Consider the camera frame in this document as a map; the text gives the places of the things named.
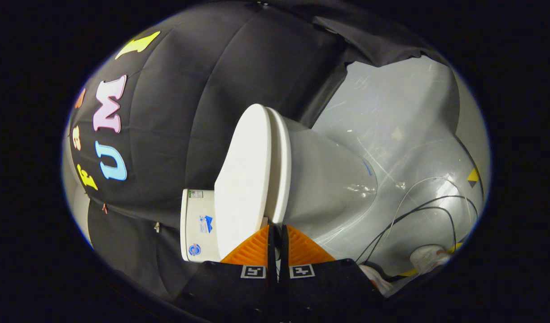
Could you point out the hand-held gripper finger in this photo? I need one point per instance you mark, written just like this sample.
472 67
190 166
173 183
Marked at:
283 251
273 251

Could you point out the white toilet seat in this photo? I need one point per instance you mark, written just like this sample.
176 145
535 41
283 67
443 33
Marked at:
281 170

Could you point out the white toilet with tank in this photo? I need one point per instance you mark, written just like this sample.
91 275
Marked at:
328 179

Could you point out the person's white shoe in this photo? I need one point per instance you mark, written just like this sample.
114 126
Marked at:
427 259
376 278

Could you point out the black backdrop cloth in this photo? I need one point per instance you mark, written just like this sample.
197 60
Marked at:
176 112

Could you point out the yellow floor tape strip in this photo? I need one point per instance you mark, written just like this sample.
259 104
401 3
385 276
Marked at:
456 246

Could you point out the yellow black floor tape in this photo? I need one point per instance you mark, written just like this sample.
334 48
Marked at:
473 177

